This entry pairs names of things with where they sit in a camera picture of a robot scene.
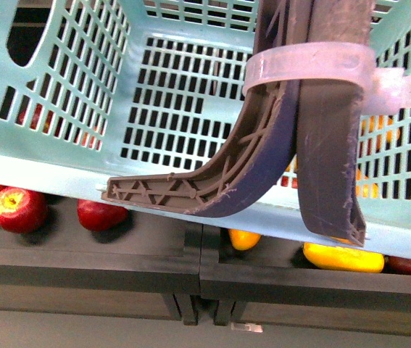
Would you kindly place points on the brown basket handle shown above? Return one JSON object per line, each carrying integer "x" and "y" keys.
{"x": 315, "y": 122}

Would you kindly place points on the yellow mango small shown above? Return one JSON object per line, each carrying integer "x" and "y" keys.
{"x": 243, "y": 240}

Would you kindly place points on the white zip tie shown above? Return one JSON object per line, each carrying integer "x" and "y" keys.
{"x": 387, "y": 90}

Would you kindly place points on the black display shelf frame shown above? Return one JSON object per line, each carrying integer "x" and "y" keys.
{"x": 152, "y": 267}

